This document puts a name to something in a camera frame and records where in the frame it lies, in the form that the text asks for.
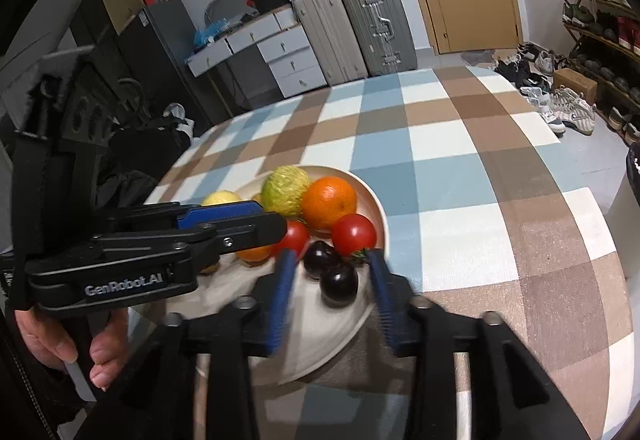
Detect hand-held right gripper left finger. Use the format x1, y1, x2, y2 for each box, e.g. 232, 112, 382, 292
75, 247, 297, 440

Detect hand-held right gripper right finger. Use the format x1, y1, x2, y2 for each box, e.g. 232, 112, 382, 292
367, 250, 591, 440

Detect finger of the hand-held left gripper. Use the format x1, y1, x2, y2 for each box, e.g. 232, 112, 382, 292
90, 212, 288, 276
97, 200, 265, 233

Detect yellow lemon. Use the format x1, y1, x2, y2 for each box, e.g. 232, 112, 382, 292
201, 190, 243, 208

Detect small tangerine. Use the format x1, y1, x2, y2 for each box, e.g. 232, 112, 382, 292
235, 242, 281, 266

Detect dark purple plum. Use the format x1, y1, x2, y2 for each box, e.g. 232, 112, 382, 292
303, 241, 343, 280
320, 264, 360, 306

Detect small red tomato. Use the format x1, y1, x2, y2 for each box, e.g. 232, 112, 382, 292
280, 220, 311, 263

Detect white round plate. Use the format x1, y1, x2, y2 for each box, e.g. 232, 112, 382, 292
165, 165, 390, 388

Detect large red tomato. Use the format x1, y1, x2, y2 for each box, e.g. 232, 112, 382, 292
331, 213, 378, 257

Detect large orange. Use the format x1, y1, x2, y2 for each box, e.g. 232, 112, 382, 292
300, 176, 359, 231

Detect person's left hand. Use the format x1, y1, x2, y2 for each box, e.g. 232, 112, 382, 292
14, 306, 128, 393

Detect green yellow guava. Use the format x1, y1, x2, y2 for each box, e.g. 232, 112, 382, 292
260, 165, 312, 220

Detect pile of black clothes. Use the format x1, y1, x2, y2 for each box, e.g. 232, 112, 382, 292
95, 117, 196, 211

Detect white cloth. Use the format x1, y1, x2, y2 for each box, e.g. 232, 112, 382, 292
162, 102, 196, 138

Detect white desk with drawers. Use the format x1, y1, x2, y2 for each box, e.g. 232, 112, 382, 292
186, 5, 328, 113

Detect dark grey cabinet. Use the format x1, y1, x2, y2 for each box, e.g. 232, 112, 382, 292
117, 0, 221, 126

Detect black cabinet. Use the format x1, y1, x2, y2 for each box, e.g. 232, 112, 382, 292
70, 0, 151, 86

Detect blue plastic bag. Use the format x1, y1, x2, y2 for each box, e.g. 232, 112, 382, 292
192, 17, 233, 48

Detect black jacket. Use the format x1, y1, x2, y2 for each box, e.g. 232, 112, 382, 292
0, 305, 96, 440

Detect beige suitcase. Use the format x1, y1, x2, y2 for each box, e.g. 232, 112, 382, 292
292, 0, 370, 86

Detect large cardboard box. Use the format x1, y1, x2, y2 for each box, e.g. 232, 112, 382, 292
95, 0, 143, 36

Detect grey framed mirror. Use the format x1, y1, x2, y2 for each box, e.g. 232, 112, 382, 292
204, 0, 261, 28

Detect silver suitcase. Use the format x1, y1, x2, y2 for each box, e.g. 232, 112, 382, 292
341, 0, 418, 77

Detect grey door mat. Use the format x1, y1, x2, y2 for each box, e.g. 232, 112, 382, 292
460, 49, 498, 66

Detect pile of light sneakers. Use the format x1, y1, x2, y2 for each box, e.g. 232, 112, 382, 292
487, 42, 598, 137

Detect small brown cardboard box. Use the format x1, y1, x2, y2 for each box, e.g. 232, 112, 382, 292
552, 67, 598, 96

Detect wooden shoe rack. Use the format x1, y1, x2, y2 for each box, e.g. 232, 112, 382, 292
550, 0, 640, 146

